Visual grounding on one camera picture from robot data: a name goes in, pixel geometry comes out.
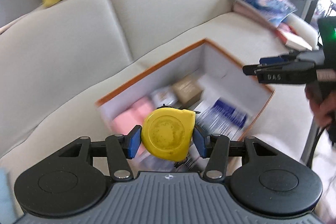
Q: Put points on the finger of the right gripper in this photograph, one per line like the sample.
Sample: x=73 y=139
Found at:
x=276 y=59
x=286 y=69

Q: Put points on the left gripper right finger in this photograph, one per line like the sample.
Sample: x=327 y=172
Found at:
x=215 y=148

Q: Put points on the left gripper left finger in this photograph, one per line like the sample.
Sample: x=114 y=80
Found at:
x=119 y=149

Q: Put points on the pink bottle with cap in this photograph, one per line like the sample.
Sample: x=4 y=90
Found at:
x=125 y=122

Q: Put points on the blue rectangular box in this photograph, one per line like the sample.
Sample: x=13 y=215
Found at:
x=221 y=118

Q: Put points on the yellow tape measure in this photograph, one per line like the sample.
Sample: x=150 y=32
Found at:
x=166 y=133

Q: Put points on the gold brown small box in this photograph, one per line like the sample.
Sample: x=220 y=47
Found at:
x=188 y=91

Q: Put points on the silver clear small box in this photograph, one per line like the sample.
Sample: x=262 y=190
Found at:
x=164 y=96

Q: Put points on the pink bottle orange cap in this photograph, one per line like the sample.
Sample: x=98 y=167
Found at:
x=143 y=107

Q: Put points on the person right hand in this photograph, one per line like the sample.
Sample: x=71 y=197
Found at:
x=321 y=97

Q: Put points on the red white book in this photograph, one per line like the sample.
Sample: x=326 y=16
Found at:
x=290 y=38

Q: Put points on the orange white cardboard box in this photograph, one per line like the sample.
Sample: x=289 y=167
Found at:
x=201 y=85

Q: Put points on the blue magazine stack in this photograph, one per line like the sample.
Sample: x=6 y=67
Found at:
x=269 y=13

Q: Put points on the beige fabric sofa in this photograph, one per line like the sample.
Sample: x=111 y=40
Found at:
x=57 y=62

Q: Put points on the light blue cushion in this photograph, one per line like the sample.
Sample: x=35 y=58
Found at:
x=7 y=211

